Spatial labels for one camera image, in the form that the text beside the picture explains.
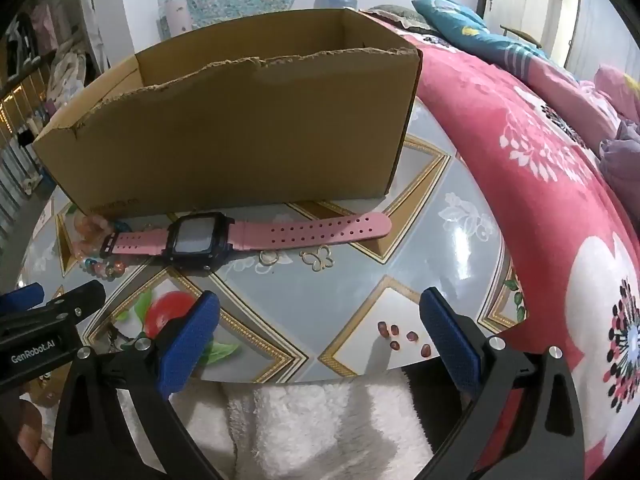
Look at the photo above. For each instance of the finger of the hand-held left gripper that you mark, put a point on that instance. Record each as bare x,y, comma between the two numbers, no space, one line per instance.
75,302
20,297

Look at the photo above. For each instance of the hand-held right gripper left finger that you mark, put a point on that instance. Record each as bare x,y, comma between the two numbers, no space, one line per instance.
190,345

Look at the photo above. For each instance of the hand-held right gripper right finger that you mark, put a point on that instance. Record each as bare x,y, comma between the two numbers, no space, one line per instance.
450,345

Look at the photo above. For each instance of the gold butterfly ornament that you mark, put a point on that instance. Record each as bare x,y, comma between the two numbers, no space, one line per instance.
316,259

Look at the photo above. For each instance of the brown cardboard box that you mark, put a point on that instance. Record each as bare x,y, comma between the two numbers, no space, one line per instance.
225,135

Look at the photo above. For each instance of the white fleece garment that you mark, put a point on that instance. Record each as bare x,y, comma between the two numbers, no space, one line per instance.
300,425

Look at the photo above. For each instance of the metal stair railing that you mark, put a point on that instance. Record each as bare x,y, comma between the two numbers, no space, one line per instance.
20,160

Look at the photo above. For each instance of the pink floral blanket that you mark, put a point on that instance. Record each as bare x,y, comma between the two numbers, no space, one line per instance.
525,210

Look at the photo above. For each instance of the white patterned cloth bundle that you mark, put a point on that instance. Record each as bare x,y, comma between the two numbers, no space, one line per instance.
70,72

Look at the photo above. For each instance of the purple cloth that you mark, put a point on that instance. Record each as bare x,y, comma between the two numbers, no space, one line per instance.
622,160

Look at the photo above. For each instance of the hanging clothes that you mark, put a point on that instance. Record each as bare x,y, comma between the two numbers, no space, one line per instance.
45,25

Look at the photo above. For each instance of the pink quilt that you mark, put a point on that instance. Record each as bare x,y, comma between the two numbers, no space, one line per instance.
560,85

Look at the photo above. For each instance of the wooden chair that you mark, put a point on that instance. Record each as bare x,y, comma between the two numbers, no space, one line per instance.
520,32

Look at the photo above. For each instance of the teal patterned pillow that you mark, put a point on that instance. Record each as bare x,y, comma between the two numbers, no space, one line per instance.
450,20

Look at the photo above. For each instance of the grey lace pillow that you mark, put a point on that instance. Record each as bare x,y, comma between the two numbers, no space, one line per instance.
395,16

